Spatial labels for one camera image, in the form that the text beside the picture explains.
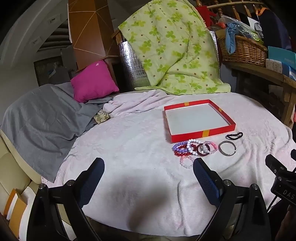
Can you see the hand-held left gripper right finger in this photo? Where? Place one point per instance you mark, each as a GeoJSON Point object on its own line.
{"type": "Point", "coordinates": [205, 183]}

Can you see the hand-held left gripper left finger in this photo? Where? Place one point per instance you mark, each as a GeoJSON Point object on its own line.
{"type": "Point", "coordinates": [92, 183]}

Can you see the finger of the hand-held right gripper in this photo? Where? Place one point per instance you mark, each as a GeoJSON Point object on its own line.
{"type": "Point", "coordinates": [293, 154]}
{"type": "Point", "coordinates": [275, 164]}

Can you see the dark red bangle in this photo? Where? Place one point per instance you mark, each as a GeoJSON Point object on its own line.
{"type": "Point", "coordinates": [198, 150]}

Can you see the silver bangle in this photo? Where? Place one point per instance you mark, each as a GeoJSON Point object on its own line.
{"type": "Point", "coordinates": [219, 148]}

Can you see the red shallow box tray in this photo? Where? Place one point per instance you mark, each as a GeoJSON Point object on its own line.
{"type": "Point", "coordinates": [196, 118]}

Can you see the pale pink fleece blanket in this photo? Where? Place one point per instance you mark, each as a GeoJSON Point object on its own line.
{"type": "Point", "coordinates": [138, 150]}

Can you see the small patterned cloth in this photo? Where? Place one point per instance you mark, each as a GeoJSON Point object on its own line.
{"type": "Point", "coordinates": [101, 115]}

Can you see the cream upholstered seat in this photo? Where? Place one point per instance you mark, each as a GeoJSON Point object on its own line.
{"type": "Point", "coordinates": [13, 171]}

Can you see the grey blanket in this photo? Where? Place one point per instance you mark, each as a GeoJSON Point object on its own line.
{"type": "Point", "coordinates": [46, 115]}

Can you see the orange cardboard box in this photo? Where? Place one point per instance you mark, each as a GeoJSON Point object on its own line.
{"type": "Point", "coordinates": [13, 208]}

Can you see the white patterned box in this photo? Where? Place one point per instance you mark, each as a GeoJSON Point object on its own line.
{"type": "Point", "coordinates": [274, 64]}

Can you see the wooden bench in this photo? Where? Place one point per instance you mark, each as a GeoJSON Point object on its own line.
{"type": "Point", "coordinates": [254, 69]}

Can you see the blue cardboard box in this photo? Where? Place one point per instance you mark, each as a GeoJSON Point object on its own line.
{"type": "Point", "coordinates": [282, 56]}

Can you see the magenta pillow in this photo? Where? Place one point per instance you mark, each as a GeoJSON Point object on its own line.
{"type": "Point", "coordinates": [92, 81]}

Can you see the wicker basket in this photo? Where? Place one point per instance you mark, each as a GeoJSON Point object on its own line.
{"type": "Point", "coordinates": [242, 51]}

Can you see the wooden chair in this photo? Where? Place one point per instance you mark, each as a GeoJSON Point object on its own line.
{"type": "Point", "coordinates": [109, 60]}

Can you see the dark blue bag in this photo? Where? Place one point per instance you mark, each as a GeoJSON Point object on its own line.
{"type": "Point", "coordinates": [272, 27]}

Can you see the blue cloth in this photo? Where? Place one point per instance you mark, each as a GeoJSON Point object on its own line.
{"type": "Point", "coordinates": [231, 37]}

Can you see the green floral quilt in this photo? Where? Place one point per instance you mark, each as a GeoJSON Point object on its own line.
{"type": "Point", "coordinates": [171, 46]}

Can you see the orange wooden cabinet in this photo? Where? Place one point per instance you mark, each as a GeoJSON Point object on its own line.
{"type": "Point", "coordinates": [87, 30]}

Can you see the white drawer cabinet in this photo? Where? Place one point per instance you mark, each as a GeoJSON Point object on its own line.
{"type": "Point", "coordinates": [39, 34]}

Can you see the wooden railing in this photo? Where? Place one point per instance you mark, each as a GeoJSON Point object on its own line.
{"type": "Point", "coordinates": [222, 10]}

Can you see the red cloth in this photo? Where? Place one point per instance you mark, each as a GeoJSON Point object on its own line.
{"type": "Point", "coordinates": [205, 11]}

